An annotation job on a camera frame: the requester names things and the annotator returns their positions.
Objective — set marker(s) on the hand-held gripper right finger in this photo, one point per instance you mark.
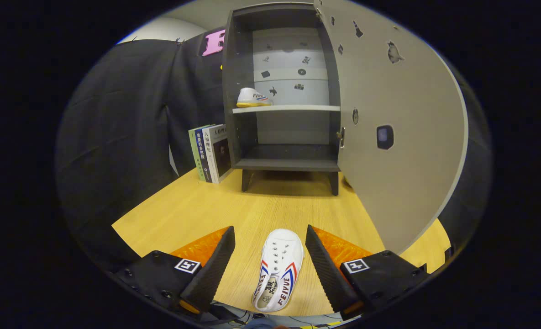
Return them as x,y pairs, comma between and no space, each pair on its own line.
325,269

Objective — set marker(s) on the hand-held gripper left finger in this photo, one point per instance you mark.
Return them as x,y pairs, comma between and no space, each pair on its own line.
215,265

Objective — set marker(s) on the white canvas shoe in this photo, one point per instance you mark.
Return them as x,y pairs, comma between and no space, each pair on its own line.
249,97
281,256

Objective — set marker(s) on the grey shoe cabinet door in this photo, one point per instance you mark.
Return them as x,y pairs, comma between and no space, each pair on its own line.
398,192

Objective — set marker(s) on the metal door hinge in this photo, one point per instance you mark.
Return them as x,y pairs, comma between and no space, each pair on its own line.
341,137
318,13

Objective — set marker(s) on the white book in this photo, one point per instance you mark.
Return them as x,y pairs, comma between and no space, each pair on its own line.
215,155

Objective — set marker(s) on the blue book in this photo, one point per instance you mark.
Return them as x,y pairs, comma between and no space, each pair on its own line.
201,155

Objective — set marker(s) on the black backdrop cloth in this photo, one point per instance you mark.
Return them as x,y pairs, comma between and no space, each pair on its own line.
115,137

